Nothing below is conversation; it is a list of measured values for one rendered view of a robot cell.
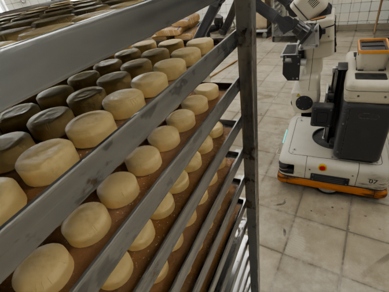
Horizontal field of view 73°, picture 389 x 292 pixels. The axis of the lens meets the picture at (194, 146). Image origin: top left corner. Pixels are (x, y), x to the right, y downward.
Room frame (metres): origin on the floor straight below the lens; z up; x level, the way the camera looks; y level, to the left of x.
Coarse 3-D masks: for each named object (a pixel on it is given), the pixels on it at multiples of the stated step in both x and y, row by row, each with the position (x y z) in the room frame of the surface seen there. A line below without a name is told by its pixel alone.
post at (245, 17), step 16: (240, 0) 0.50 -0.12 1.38; (240, 16) 0.50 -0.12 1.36; (240, 32) 0.50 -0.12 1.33; (240, 48) 0.50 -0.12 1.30; (240, 64) 0.50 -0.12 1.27; (240, 80) 0.50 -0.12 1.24; (256, 80) 0.51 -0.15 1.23; (240, 96) 0.50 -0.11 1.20; (256, 96) 0.51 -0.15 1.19; (256, 112) 0.51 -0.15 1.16; (256, 128) 0.50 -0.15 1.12; (256, 144) 0.50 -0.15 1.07; (256, 160) 0.50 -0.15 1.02; (256, 176) 0.50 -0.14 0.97; (256, 192) 0.49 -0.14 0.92; (256, 208) 0.49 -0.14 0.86; (256, 224) 0.49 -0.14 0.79; (256, 240) 0.49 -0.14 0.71; (256, 256) 0.49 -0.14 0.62; (256, 272) 0.49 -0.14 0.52; (256, 288) 0.49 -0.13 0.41
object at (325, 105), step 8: (328, 88) 1.53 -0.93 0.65; (328, 96) 1.46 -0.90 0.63; (320, 104) 1.38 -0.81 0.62; (328, 104) 1.36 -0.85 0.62; (312, 112) 1.38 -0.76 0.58; (320, 112) 1.35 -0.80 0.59; (328, 112) 1.33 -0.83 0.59; (312, 120) 1.37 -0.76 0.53; (320, 120) 1.35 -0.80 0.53; (328, 120) 1.32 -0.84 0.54
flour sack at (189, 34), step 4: (192, 28) 6.25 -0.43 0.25; (196, 28) 6.17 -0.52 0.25; (184, 32) 5.98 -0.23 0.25; (188, 32) 5.92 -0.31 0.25; (192, 32) 5.90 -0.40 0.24; (176, 36) 5.98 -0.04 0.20; (180, 36) 5.94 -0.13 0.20; (184, 36) 5.89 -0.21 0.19; (188, 36) 5.85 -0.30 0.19; (192, 36) 5.87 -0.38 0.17
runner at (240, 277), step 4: (248, 252) 0.51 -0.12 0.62; (244, 256) 0.52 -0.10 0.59; (248, 256) 0.50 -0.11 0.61; (244, 260) 0.50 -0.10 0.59; (248, 260) 0.50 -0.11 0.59; (244, 264) 0.49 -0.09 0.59; (240, 268) 0.48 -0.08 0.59; (244, 268) 0.46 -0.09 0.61; (240, 272) 0.46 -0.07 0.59; (244, 272) 0.46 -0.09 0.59; (240, 276) 0.45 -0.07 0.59; (236, 280) 0.44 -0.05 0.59; (240, 280) 0.42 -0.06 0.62; (236, 284) 0.43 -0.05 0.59; (240, 284) 0.42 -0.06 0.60; (236, 288) 0.42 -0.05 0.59
